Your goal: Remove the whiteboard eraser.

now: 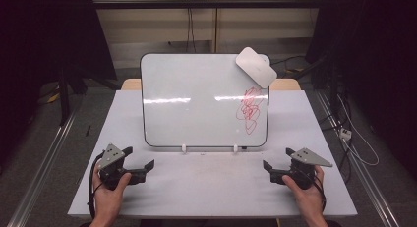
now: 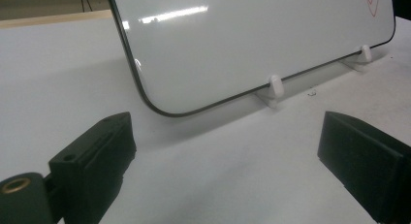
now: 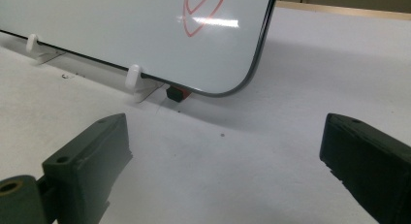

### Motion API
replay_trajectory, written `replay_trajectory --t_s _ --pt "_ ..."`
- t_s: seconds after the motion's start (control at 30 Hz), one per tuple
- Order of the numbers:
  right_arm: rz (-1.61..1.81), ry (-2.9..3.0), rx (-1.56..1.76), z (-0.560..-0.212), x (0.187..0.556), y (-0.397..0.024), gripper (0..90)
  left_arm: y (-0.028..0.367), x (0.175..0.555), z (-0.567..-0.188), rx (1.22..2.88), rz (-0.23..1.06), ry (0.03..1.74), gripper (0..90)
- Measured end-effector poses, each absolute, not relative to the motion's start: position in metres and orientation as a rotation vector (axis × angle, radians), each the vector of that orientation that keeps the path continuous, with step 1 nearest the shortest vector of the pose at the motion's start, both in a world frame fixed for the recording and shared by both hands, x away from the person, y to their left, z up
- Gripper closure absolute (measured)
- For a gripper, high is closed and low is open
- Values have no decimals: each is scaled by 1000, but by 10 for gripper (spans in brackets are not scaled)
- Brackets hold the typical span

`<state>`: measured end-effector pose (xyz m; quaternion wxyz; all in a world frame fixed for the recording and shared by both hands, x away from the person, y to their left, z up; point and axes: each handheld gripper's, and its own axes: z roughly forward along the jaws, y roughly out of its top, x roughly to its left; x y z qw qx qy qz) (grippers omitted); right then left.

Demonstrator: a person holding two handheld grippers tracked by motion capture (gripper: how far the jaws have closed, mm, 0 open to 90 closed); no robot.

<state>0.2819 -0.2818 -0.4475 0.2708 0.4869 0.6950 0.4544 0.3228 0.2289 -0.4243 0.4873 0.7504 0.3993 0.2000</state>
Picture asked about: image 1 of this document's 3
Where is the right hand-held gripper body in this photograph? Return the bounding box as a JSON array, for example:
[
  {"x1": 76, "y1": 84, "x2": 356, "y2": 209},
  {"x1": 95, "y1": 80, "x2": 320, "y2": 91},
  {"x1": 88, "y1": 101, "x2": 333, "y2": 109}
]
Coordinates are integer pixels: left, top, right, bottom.
[{"x1": 269, "y1": 146, "x2": 333, "y2": 191}]

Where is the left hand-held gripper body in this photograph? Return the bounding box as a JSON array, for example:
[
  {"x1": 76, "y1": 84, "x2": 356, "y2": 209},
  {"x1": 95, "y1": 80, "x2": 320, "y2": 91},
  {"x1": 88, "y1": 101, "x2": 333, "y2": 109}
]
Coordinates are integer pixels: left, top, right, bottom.
[{"x1": 97, "y1": 142, "x2": 148, "y2": 191}]

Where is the black-framed whiteboard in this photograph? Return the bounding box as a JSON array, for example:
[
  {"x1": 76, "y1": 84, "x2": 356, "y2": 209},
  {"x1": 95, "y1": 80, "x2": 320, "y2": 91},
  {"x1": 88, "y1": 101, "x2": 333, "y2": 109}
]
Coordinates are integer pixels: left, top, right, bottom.
[{"x1": 140, "y1": 52, "x2": 271, "y2": 148}]

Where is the white rectangular whiteboard eraser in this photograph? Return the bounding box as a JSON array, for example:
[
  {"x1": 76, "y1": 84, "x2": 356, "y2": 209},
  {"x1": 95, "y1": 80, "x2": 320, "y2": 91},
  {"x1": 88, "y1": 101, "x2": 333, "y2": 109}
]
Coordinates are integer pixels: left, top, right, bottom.
[{"x1": 235, "y1": 46, "x2": 278, "y2": 89}]

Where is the person's right hand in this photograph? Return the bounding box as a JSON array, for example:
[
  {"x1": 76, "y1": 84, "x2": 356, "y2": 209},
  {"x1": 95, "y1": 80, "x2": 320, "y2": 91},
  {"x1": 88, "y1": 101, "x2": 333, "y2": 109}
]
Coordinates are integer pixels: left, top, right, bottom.
[{"x1": 281, "y1": 165, "x2": 327, "y2": 217}]

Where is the person's left hand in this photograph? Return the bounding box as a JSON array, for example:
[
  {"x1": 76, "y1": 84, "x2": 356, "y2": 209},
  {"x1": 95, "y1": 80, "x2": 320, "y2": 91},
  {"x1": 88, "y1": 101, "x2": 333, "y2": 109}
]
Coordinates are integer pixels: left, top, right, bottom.
[{"x1": 91, "y1": 162, "x2": 133, "y2": 222}]

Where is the white power strip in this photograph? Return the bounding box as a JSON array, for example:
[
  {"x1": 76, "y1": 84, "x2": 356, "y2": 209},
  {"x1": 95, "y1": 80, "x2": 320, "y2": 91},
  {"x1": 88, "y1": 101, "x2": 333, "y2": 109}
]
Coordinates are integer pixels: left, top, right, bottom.
[{"x1": 339, "y1": 128, "x2": 353, "y2": 142}]

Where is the wooden table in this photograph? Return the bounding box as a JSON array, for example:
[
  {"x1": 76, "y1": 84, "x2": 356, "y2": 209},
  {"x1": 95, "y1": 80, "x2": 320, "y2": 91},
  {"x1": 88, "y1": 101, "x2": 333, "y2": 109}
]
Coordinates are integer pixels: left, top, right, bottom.
[{"x1": 120, "y1": 78, "x2": 302, "y2": 91}]

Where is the black metal stand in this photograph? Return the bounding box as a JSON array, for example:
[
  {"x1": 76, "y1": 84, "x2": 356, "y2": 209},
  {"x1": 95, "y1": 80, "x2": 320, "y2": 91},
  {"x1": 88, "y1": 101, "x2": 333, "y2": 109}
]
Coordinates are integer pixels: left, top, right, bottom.
[{"x1": 58, "y1": 65, "x2": 72, "y2": 127}]

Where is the black curtain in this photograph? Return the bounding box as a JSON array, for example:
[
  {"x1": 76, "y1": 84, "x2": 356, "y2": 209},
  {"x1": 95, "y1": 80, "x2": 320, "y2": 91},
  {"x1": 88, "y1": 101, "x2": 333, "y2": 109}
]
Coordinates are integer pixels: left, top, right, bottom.
[
  {"x1": 305, "y1": 0, "x2": 417, "y2": 179},
  {"x1": 0, "y1": 0, "x2": 118, "y2": 162}
]

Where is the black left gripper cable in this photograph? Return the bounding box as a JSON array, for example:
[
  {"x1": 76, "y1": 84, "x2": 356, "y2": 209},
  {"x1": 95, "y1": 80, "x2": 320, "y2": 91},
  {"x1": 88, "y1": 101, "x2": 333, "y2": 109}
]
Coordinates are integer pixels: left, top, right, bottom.
[{"x1": 87, "y1": 152, "x2": 105, "y2": 219}]

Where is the aluminium floor rail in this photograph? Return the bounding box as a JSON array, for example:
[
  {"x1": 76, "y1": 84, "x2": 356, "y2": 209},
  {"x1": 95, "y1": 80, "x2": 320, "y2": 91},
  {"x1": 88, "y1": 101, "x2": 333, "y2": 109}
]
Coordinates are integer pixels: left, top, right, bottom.
[
  {"x1": 315, "y1": 89, "x2": 401, "y2": 227},
  {"x1": 6, "y1": 110, "x2": 78, "y2": 227}
]

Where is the white cable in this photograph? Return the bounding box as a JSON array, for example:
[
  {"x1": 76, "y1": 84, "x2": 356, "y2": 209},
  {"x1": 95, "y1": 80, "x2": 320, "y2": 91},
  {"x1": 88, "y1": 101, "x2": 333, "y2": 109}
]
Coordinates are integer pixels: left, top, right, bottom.
[{"x1": 336, "y1": 94, "x2": 381, "y2": 167}]

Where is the black floor cable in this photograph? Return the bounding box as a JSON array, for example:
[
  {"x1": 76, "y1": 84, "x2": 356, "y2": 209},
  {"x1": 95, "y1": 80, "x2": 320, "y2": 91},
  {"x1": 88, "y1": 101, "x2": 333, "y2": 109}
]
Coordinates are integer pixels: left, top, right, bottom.
[{"x1": 270, "y1": 55, "x2": 307, "y2": 67}]

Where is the black hanging cable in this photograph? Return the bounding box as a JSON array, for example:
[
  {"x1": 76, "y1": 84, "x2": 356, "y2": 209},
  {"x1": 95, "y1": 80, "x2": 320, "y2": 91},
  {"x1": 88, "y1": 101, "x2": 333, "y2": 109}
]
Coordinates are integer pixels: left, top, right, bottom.
[{"x1": 185, "y1": 0, "x2": 197, "y2": 54}]

